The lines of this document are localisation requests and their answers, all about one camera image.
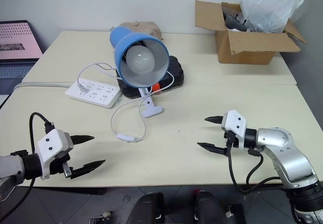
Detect beige cloth bundle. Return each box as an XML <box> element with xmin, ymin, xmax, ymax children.
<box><xmin>118</xmin><ymin>21</ymin><xmax>164</xmax><ymax>41</ymax></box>

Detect white inline cord switch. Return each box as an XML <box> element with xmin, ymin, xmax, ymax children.
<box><xmin>116</xmin><ymin>133</ymin><xmax>136</xmax><ymax>143</ymax></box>

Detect brown cardboard box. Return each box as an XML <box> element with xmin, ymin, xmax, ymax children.
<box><xmin>194</xmin><ymin>0</ymin><xmax>307</xmax><ymax>65</ymax></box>

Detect white power strip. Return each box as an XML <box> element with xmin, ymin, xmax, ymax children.
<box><xmin>65</xmin><ymin>78</ymin><xmax>123</xmax><ymax>109</ymax></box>

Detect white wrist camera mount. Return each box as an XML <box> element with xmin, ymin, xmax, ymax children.
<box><xmin>221</xmin><ymin>109</ymin><xmax>247</xmax><ymax>149</ymax></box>
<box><xmin>34</xmin><ymin>129</ymin><xmax>74</xmax><ymax>181</ymax></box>

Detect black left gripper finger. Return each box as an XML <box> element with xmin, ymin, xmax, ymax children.
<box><xmin>68</xmin><ymin>159</ymin><xmax>106</xmax><ymax>180</ymax></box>
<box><xmin>70</xmin><ymin>134</ymin><xmax>95</xmax><ymax>145</ymax></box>

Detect dark items in box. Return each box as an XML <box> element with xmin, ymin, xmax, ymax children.
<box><xmin>222</xmin><ymin>3</ymin><xmax>253</xmax><ymax>32</ymax></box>

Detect white lamp cord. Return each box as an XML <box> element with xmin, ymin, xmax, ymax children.
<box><xmin>76</xmin><ymin>62</ymin><xmax>176</xmax><ymax>143</ymax></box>

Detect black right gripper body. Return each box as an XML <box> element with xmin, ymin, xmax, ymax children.
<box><xmin>223</xmin><ymin>130</ymin><xmax>240</xmax><ymax>157</ymax></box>

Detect black plastic case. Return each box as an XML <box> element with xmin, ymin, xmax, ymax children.
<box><xmin>117</xmin><ymin>55</ymin><xmax>186</xmax><ymax>99</ymax></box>

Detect white round light bulb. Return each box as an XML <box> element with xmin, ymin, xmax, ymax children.
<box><xmin>125</xmin><ymin>45</ymin><xmax>156</xmax><ymax>75</ymax></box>

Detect clear plastic bag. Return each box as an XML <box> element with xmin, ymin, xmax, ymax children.
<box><xmin>239</xmin><ymin>0</ymin><xmax>307</xmax><ymax>34</ymax></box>

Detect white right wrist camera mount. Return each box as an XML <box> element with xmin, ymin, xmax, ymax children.
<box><xmin>221</xmin><ymin>109</ymin><xmax>247</xmax><ymax>149</ymax></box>

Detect white power strip cable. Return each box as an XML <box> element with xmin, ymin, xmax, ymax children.
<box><xmin>13</xmin><ymin>82</ymin><xmax>74</xmax><ymax>91</ymax></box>

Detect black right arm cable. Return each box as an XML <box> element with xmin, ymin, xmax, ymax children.
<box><xmin>225</xmin><ymin>133</ymin><xmax>289</xmax><ymax>196</ymax></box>

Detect laptop with pink screen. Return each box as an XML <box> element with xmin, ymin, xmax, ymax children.
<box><xmin>0</xmin><ymin>20</ymin><xmax>44</xmax><ymax>104</ymax></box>

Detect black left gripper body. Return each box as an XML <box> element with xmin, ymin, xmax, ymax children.
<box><xmin>49</xmin><ymin>152</ymin><xmax>74</xmax><ymax>179</ymax></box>

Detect dark rounded shape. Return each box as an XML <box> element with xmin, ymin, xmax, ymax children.
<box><xmin>127</xmin><ymin>192</ymin><xmax>165</xmax><ymax>224</ymax></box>
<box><xmin>193</xmin><ymin>189</ymin><xmax>228</xmax><ymax>224</ymax></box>

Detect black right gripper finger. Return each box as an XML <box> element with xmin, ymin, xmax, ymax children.
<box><xmin>196</xmin><ymin>142</ymin><xmax>228</xmax><ymax>155</ymax></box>
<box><xmin>204</xmin><ymin>116</ymin><xmax>224</xmax><ymax>125</ymax></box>

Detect blue desk lamp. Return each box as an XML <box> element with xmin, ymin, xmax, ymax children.
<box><xmin>109</xmin><ymin>26</ymin><xmax>171</xmax><ymax>119</ymax></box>

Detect white power plug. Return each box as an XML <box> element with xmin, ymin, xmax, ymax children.
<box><xmin>77</xmin><ymin>81</ymin><xmax>89</xmax><ymax>94</ymax></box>

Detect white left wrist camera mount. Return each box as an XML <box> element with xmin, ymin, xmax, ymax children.
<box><xmin>34</xmin><ymin>129</ymin><xmax>74</xmax><ymax>181</ymax></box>

